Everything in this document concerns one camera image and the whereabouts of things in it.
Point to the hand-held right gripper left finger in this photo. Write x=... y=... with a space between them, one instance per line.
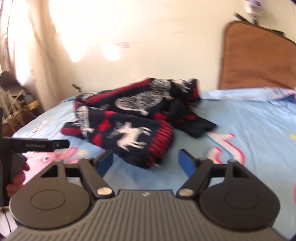
x=106 y=162

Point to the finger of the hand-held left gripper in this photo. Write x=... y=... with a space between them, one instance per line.
x=60 y=144

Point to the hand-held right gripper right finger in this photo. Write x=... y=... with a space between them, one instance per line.
x=185 y=163

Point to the navy red patterned knit sweater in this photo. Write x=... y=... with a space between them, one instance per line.
x=129 y=120

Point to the person's left hand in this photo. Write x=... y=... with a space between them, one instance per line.
x=16 y=185

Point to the yellow box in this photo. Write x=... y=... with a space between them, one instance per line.
x=33 y=105

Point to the dark grey chair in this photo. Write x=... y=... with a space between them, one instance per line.
x=10 y=81

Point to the light blue printed bed sheet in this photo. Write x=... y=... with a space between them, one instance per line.
x=242 y=120

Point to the pale window curtain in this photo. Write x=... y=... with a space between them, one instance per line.
x=13 y=41

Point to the brown padded cushion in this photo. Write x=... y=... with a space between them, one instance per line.
x=254 y=58

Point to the white power strip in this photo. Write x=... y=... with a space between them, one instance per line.
x=253 y=7

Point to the small wall sticker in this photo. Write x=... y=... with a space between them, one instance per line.
x=126 y=44

